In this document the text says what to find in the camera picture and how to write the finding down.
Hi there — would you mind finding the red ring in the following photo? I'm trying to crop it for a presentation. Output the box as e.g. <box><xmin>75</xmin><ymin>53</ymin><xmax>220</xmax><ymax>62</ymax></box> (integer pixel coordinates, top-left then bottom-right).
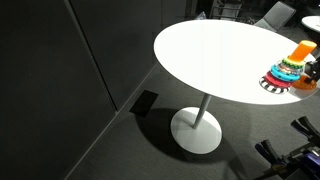
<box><xmin>264</xmin><ymin>71</ymin><xmax>294</xmax><ymax>89</ymax></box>

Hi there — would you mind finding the grey chair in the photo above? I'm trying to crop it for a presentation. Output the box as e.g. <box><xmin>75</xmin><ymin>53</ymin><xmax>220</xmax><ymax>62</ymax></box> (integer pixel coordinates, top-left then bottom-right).
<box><xmin>253</xmin><ymin>0</ymin><xmax>297</xmax><ymax>33</ymax></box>

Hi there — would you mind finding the black floor plate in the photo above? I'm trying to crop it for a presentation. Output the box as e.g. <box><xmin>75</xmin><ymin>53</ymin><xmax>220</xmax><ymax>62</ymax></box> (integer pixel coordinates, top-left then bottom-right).
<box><xmin>129</xmin><ymin>89</ymin><xmax>159</xmax><ymax>118</ymax></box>

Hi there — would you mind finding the blue ring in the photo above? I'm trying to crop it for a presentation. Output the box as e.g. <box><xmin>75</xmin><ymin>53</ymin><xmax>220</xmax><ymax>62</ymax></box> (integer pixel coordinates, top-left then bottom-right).
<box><xmin>269</xmin><ymin>64</ymin><xmax>301</xmax><ymax>82</ymax></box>

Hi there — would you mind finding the clear bead-filled ring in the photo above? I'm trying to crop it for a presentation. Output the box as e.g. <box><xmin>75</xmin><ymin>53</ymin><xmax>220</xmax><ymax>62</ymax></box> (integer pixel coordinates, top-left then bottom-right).
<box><xmin>277</xmin><ymin>61</ymin><xmax>304</xmax><ymax>76</ymax></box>

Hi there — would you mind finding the blue-handled clamp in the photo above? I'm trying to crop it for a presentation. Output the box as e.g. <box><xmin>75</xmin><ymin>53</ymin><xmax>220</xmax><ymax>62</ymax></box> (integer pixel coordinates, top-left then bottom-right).
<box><xmin>290</xmin><ymin>115</ymin><xmax>320</xmax><ymax>148</ymax></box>
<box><xmin>254</xmin><ymin>139</ymin><xmax>291</xmax><ymax>166</ymax></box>

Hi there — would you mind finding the small white round table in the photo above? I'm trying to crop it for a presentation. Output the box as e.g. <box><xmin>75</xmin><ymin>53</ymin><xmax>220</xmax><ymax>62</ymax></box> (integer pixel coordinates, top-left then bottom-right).
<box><xmin>301</xmin><ymin>15</ymin><xmax>320</xmax><ymax>33</ymax></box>

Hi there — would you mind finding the black white striped ring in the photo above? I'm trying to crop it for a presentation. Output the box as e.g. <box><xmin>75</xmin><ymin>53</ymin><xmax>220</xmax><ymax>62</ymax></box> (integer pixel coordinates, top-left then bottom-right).
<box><xmin>259</xmin><ymin>77</ymin><xmax>291</xmax><ymax>95</ymax></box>

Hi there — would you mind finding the dark frame chair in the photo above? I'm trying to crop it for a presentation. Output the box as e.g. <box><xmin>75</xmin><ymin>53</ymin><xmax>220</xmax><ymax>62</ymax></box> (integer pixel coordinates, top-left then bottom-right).
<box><xmin>209</xmin><ymin>0</ymin><xmax>246</xmax><ymax>21</ymax></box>

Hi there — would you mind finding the yellow-green bumpy ring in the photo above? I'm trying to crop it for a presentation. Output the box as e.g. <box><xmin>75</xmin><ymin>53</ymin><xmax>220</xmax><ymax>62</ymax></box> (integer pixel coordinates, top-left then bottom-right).
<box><xmin>281</xmin><ymin>56</ymin><xmax>306</xmax><ymax>69</ymax></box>

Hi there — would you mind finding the white table pedestal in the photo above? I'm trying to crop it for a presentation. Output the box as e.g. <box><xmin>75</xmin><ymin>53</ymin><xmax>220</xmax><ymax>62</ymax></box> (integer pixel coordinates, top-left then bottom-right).
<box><xmin>170</xmin><ymin>93</ymin><xmax>223</xmax><ymax>155</ymax></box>

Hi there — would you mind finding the orange stacker stand post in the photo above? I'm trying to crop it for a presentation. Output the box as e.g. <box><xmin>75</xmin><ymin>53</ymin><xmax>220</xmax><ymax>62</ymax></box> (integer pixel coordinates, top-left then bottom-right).
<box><xmin>288</xmin><ymin>39</ymin><xmax>318</xmax><ymax>63</ymax></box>

